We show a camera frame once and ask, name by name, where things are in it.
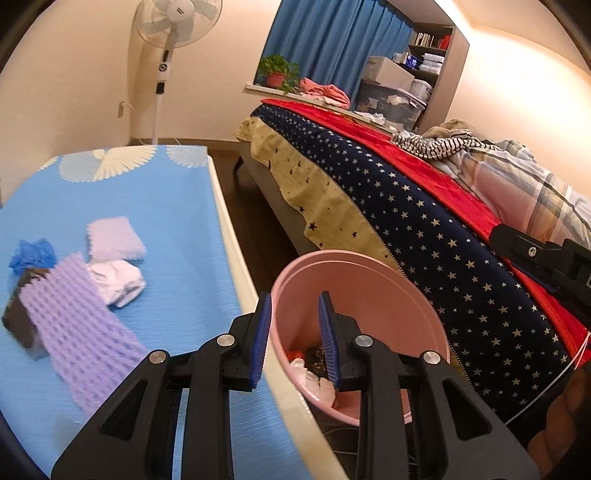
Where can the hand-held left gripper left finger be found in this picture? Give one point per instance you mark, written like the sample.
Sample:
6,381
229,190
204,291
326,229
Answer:
259,346

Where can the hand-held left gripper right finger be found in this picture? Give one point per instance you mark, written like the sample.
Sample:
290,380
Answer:
328,346

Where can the black gold-patterned cloth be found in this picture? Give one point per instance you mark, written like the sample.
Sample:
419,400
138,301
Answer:
316,356

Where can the red plastic bag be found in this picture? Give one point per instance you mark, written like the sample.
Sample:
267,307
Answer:
294,355

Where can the pink plastic bin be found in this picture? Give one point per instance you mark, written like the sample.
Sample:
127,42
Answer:
369,300

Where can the white paper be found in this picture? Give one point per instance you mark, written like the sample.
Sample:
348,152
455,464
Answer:
117,281

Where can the long purple foam net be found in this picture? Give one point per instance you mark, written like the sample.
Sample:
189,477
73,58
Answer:
78,332

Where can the small purple foam piece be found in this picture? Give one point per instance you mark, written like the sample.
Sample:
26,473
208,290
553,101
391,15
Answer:
113,237

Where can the dark brown box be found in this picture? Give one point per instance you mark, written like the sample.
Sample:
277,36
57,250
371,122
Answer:
21,318

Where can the blue plastic glove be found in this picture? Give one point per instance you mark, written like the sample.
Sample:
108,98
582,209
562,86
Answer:
32,256

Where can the person's right hand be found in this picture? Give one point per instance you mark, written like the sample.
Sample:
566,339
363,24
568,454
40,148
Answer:
568,424

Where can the plaid quilt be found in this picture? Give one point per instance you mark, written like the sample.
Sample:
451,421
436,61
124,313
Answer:
521,184

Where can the navy star blanket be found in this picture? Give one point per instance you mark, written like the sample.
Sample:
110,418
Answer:
415,221

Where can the blue table cloth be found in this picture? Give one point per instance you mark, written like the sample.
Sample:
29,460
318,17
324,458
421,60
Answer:
175,230

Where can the red blanket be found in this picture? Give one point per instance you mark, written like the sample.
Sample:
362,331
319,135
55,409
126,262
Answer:
415,161

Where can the yellow star bed sheet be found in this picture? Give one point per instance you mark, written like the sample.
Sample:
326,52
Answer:
314,198

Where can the striped garment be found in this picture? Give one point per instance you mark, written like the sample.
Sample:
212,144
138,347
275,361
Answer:
429,145

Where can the beige cloth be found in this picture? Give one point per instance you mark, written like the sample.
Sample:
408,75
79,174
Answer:
445,129

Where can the small white lidded container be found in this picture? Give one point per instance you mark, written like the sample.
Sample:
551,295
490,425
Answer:
422,90

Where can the wooden bookshelf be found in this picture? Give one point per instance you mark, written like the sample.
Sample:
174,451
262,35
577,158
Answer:
455,69

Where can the white cloth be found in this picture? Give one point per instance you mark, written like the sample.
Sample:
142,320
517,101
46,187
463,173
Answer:
378,120

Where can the clear storage bin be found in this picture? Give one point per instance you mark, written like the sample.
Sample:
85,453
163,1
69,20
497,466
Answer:
388,104

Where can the stack of white packs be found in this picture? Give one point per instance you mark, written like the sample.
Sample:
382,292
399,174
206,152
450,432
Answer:
434,63

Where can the red box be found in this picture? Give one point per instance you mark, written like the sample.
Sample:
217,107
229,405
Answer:
445,42

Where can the blue and white tissue packs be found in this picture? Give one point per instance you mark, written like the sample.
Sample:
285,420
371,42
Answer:
408,60

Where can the white cardboard box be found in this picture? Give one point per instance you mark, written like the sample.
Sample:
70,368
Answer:
388,73

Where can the row of books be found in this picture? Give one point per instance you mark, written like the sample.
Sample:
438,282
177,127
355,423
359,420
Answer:
427,39

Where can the pink clothes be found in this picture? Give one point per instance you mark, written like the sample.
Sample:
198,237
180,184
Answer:
325,92

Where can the potted green plant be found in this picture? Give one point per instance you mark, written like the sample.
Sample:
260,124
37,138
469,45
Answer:
277,74

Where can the blue curtain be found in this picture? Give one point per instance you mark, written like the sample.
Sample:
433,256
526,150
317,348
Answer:
323,41

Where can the white standing fan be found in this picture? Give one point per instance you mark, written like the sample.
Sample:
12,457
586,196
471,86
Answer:
166,55

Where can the grey bed frame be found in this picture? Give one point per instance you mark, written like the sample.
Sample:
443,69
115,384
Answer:
272,194

